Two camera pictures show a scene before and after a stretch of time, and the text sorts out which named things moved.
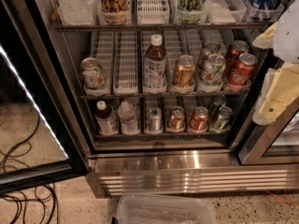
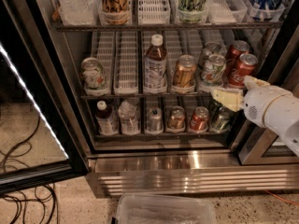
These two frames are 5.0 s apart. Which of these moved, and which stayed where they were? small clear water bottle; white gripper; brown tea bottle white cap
Moved: white gripper
Stayed: small clear water bottle; brown tea bottle white cap
